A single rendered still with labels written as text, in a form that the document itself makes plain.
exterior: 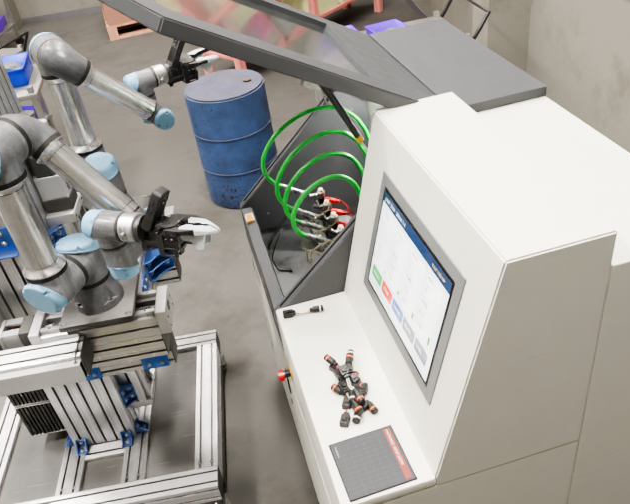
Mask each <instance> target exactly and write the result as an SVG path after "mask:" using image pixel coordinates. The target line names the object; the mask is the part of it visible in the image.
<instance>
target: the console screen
mask: <svg viewBox="0 0 630 504"><path fill-rule="evenodd" d="M466 281H467V279H466V278H465V276H464V275H463V274H462V272H461V271H460V270H459V268H458V267H457V266H456V264H455V263H454V262H453V260H452V259H451V258H450V256H449V255H448V254H447V252H446V251H445V250H444V248H443V247H442V246H441V244H440V243H439V242H438V240H437V239H436V238H435V236H434V235H433V234H432V232H431V231H430V230H429V229H428V227H427V226H426V225H425V223H424V222H423V221H422V219H421V218H420V217H419V215H418V214H417V213H416V211H415V210H414V209H413V207H412V206H411V205H410V203H409V202H408V201H407V199H406V198H405V197H404V195H403V194H402V193H401V191H400V190H399V189H398V187H397V186H396V185H395V183H394V182H393V181H392V179H391V178H390V177H389V175H388V174H387V173H386V171H383V176H382V182H381V187H380V193H379V198H378V204H377V209H376V215H375V220H374V226H373V231H372V237H371V242H370V248H369V253H368V259H367V264H366V270H365V275H364V280H363V283H364V285H365V286H366V288H367V290H368V292H369V294H370V296H371V298H372V300H373V301H374V303H375V305H376V307H377V309H378V311H379V313H380V315H381V316H382V318H383V320H384V322H385V324H386V326H387V328H388V330H389V331H390V333H391V335H392V337H393V339H394V341H395V343H396V345H397V346H398V348H399V350H400V352H401V354H402V356H403V358H404V360H405V361H406V363H407V365H408V367H409V369H410V371H411V373H412V375H413V376H414V378H415V380H416V382H417V384H418V386H419V388H420V390H421V391H422V393H423V395H424V397H425V399H426V401H427V403H428V405H431V402H432V399H433V395H434V392H435V388H436V385H437V381H438V378H439V374H440V371H441V368H442V364H443V361H444V357H445V354H446V350H447V347H448V343H449V340H450V337H451V333H452V330H453V326H454V323H455V319H456V316H457V312H458V309H459V306H460V302H461V299H462V295H463V292H464V288H465V285H466Z"/></svg>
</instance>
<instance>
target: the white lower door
mask: <svg viewBox="0 0 630 504"><path fill-rule="evenodd" d="M250 250H251V247H250ZM251 254H252V250H251ZM252 262H253V267H254V270H255V272H256V276H257V280H258V285H259V289H260V293H261V298H262V302H263V306H264V310H265V315H266V319H267V323H268V328H269V332H270V336H271V339H270V340H271V344H272V348H273V350H274V354H275V358H276V361H277V365H278V368H279V370H281V369H282V370H283V371H286V370H288V369H287V364H286V360H285V355H284V350H283V346H282V343H281V340H280V337H279V334H278V331H277V328H276V325H275V322H274V319H273V315H272V312H271V309H270V306H269V303H268V300H267V297H266V294H265V291H264V288H263V284H262V281H261V278H260V275H259V272H258V269H257V266H256V263H255V260H254V257H253V254H252ZM284 380H285V381H283V384H284V388H285V391H286V394H287V398H288V401H289V404H290V407H291V411H292V414H293V417H294V421H295V424H296V427H297V431H298V434H299V437H300V440H301V444H302V447H303V450H304V454H305V457H306V460H307V455H306V451H305V446H304V442H303V437H302V432H301V428H300V423H299V419H298V414H297V410H296V405H295V401H294V396H293V391H292V387H291V382H290V378H289V377H287V378H285V379H284ZM307 463H308V460H307Z"/></svg>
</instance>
